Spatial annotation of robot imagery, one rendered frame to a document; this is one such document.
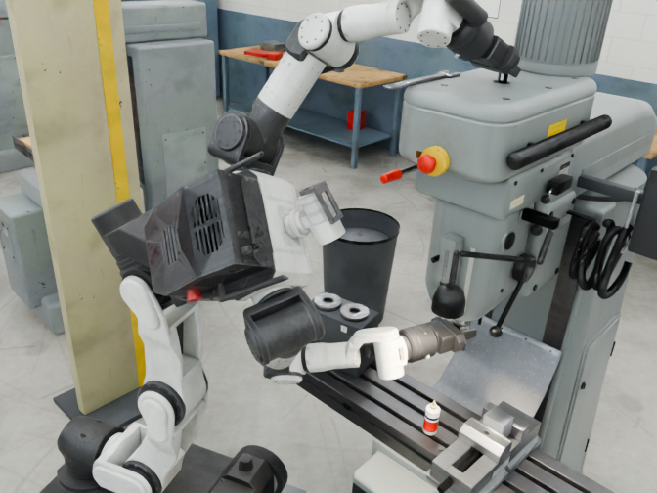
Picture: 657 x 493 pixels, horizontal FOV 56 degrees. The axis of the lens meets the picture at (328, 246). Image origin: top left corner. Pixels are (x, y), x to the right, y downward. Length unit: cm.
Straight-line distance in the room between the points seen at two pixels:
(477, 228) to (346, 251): 214
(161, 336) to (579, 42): 120
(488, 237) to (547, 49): 45
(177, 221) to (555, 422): 141
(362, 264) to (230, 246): 240
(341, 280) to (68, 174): 167
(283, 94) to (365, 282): 236
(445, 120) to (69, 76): 174
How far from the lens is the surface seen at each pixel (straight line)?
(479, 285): 150
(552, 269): 177
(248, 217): 127
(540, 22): 157
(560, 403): 216
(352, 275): 360
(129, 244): 154
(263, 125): 140
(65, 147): 271
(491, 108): 123
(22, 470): 319
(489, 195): 136
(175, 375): 169
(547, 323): 201
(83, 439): 213
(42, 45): 261
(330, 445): 308
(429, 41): 127
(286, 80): 139
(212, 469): 221
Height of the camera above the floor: 216
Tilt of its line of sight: 27 degrees down
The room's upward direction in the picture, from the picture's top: 3 degrees clockwise
